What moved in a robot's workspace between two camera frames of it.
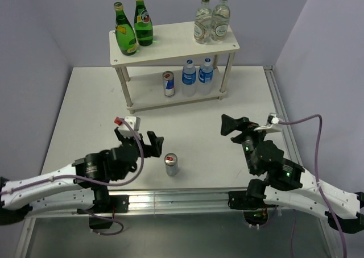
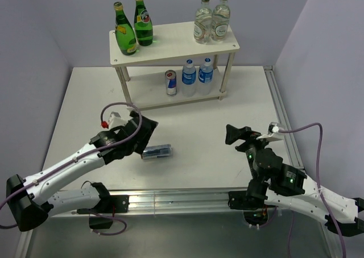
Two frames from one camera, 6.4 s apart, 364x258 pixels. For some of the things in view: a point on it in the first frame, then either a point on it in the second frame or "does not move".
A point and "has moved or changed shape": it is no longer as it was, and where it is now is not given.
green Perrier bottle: (125, 37) does not move
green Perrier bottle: (143, 23) does not move
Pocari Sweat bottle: (206, 78) does not move
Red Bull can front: (171, 162) has moved or changed shape
